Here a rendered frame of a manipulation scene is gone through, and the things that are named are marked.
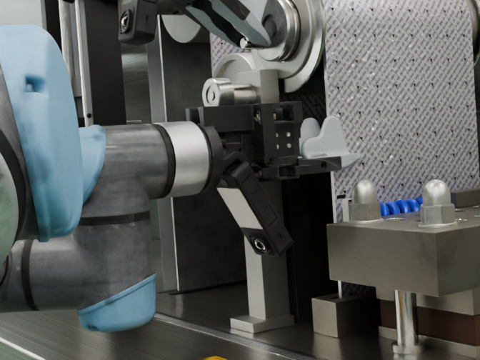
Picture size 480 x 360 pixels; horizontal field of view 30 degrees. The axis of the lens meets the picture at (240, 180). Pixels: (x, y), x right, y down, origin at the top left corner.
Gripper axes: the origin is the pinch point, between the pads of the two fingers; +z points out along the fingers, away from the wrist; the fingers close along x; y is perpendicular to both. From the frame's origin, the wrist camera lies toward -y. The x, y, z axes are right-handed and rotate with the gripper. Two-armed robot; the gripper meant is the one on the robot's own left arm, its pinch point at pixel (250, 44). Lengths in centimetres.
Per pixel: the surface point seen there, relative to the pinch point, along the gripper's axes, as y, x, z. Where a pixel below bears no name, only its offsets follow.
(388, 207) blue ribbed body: -8.1, -9.9, 21.0
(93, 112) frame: -10.4, 25.5, -3.0
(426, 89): 7.9, -7.7, 19.4
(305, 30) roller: 2.8, -6.2, 2.1
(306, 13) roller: 4.3, -6.5, 0.9
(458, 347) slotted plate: -21.1, -24.2, 25.6
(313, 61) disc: 0.4, -6.9, 4.6
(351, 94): 0.2, -7.7, 10.5
